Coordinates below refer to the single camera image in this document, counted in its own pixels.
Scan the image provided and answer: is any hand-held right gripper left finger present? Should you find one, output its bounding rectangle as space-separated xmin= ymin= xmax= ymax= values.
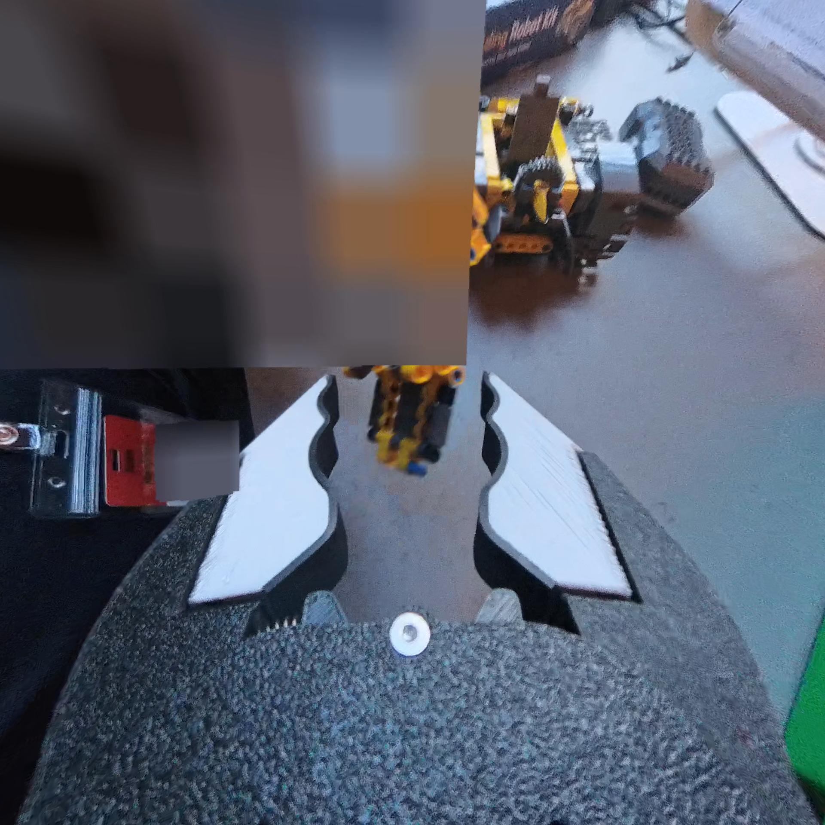
xmin=187 ymin=373 xmax=350 ymax=607

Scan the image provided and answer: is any yellow black brick assembly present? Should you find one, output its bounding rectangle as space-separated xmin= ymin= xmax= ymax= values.
xmin=343 ymin=365 xmax=466 ymax=479

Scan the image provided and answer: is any person's dark clothing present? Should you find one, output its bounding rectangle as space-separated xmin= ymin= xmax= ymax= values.
xmin=0 ymin=367 xmax=255 ymax=825

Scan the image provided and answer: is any grey desk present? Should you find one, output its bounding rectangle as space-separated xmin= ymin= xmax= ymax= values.
xmin=245 ymin=0 xmax=825 ymax=794

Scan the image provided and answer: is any grey tracked brick module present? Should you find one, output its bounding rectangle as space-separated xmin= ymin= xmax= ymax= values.
xmin=619 ymin=97 xmax=716 ymax=217

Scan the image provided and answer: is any green plastic bin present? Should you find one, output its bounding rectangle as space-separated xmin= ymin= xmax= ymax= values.
xmin=783 ymin=609 xmax=825 ymax=814

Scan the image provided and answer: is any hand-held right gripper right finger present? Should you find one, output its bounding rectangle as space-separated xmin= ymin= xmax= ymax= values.
xmin=472 ymin=370 xmax=634 ymax=599

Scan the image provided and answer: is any yellow black brick toy robot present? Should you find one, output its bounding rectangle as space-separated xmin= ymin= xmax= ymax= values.
xmin=469 ymin=74 xmax=639 ymax=287

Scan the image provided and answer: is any clear badge holder red card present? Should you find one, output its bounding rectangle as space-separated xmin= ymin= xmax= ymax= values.
xmin=0 ymin=379 xmax=159 ymax=519

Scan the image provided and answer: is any robot kit cardboard box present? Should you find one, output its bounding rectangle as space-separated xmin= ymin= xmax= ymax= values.
xmin=480 ymin=0 xmax=595 ymax=86

